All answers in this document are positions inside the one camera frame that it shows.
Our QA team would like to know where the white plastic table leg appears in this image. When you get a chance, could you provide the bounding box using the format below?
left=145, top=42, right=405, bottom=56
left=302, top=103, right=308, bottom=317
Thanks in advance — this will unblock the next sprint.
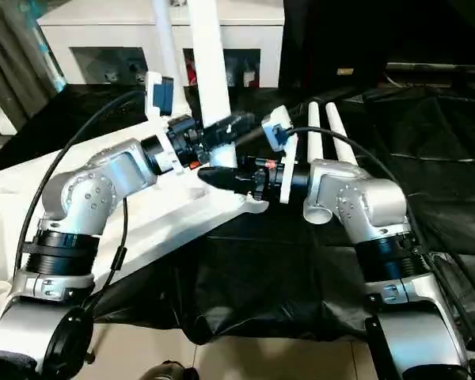
left=188, top=0, right=243, bottom=172
left=150, top=0, right=184, bottom=120
left=324, top=102, right=362, bottom=169
left=304, top=101, right=335, bottom=226

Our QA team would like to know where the white plastic table top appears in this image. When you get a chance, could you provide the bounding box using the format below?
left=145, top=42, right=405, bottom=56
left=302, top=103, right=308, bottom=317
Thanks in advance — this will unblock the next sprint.
left=0, top=119, right=271, bottom=317

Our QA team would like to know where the white sideboard cabinet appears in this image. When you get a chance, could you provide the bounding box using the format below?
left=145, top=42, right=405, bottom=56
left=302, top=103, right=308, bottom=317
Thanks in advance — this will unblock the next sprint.
left=38, top=0, right=287, bottom=89

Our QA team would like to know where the black plastic mat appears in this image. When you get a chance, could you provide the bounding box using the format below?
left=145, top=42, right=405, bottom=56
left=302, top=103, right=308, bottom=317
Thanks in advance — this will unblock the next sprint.
left=0, top=79, right=475, bottom=345

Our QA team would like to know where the beige curtain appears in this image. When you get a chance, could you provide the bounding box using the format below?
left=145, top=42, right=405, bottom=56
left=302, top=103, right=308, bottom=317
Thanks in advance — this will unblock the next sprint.
left=0, top=0, right=68, bottom=159

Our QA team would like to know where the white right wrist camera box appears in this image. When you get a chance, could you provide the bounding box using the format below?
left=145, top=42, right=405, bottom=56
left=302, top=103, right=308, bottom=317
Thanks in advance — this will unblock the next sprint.
left=260, top=104, right=300, bottom=207

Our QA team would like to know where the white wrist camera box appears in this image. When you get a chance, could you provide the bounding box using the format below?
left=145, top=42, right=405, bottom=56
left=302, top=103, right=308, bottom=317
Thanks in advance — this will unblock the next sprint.
left=144, top=70, right=176, bottom=173
left=260, top=104, right=300, bottom=207

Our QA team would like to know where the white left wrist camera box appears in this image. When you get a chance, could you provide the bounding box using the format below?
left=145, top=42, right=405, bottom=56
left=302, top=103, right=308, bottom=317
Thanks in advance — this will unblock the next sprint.
left=144, top=70, right=176, bottom=173

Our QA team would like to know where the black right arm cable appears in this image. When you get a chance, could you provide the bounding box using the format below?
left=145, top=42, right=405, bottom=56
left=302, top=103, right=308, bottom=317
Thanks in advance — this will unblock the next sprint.
left=281, top=126, right=475, bottom=365

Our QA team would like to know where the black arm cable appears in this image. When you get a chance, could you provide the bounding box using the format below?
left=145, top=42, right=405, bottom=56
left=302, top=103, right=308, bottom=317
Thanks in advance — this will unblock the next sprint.
left=14, top=87, right=150, bottom=274
left=281, top=126, right=475, bottom=365

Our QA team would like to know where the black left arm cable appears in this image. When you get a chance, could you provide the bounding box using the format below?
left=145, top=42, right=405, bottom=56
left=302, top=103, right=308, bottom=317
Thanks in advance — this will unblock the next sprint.
left=14, top=87, right=150, bottom=274

